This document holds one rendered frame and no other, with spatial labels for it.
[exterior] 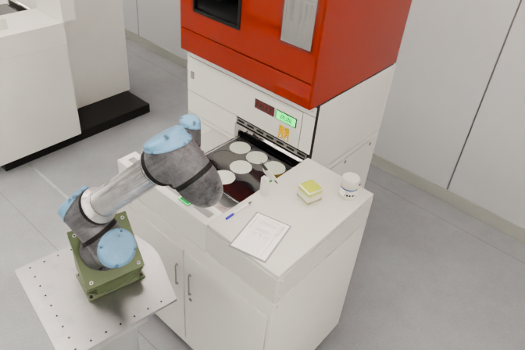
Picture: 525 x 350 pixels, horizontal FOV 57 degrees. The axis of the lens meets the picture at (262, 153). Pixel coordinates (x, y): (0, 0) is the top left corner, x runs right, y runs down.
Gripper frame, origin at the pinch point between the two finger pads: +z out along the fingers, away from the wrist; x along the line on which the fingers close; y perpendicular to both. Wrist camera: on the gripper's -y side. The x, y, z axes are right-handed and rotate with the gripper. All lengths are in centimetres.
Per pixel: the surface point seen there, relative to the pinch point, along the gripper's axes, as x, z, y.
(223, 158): 15.9, 7.4, 36.5
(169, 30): 264, 65, 208
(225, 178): 4.7, 7.4, 26.3
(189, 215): -6.0, 2.5, -3.9
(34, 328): 62, 97, -48
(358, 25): -16, -56, 81
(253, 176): -2.5, 7.5, 36.7
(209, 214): -11.5, 1.8, 1.4
